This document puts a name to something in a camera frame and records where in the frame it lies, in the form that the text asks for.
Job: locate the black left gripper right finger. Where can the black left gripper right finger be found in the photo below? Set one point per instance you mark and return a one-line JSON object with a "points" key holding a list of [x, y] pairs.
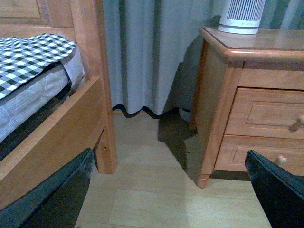
{"points": [[280, 193]]}

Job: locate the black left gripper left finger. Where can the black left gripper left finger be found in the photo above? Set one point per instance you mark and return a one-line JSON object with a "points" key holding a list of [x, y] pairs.
{"points": [[56, 202]]}

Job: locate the wooden drawer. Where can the wooden drawer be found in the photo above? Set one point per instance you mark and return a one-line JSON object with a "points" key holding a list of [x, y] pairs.
{"points": [[267, 113], [233, 151]]}

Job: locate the grey mattress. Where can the grey mattress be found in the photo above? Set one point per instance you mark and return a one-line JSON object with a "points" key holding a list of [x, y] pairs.
{"points": [[21, 104]]}

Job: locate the wooden nightstand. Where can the wooden nightstand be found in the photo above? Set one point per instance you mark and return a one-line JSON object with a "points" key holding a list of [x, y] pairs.
{"points": [[271, 59]]}

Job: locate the checkered bed sheet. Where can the checkered bed sheet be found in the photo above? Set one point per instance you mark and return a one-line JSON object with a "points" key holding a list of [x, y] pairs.
{"points": [[22, 59]]}

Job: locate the grey curtain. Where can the grey curtain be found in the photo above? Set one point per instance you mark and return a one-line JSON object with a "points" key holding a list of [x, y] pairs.
{"points": [[153, 49]]}

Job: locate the white cylindrical air purifier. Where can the white cylindrical air purifier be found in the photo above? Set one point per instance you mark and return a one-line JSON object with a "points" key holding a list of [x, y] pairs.
{"points": [[241, 16]]}

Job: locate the wooden bed frame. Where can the wooden bed frame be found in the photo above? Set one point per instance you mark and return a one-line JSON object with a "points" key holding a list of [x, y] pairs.
{"points": [[85, 120]]}

